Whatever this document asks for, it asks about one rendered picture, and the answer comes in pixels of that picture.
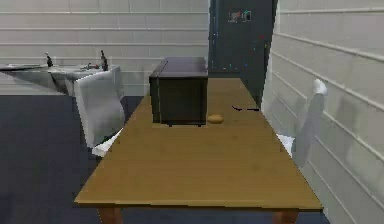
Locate black microwave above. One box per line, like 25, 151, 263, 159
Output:
148, 56, 209, 127

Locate brown potato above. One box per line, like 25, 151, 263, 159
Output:
207, 114, 225, 125

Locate black thin utensil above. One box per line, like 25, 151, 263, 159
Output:
231, 105, 261, 112

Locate brown wooden table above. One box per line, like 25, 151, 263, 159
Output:
73, 77, 324, 224

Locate dark grey fridge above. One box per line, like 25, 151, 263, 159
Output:
208, 0, 279, 107

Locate white chair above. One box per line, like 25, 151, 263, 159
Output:
73, 69, 127, 158
276, 78, 329, 169

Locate colourful fridge magnets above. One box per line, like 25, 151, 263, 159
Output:
227, 9, 253, 24

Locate grey kitchen counter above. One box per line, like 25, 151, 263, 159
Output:
0, 63, 124, 98

